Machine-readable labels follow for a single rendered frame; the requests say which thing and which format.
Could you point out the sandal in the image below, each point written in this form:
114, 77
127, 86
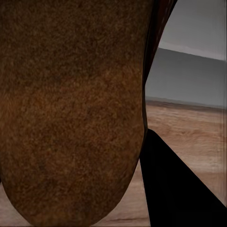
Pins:
73, 115

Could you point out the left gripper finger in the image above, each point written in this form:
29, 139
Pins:
176, 197

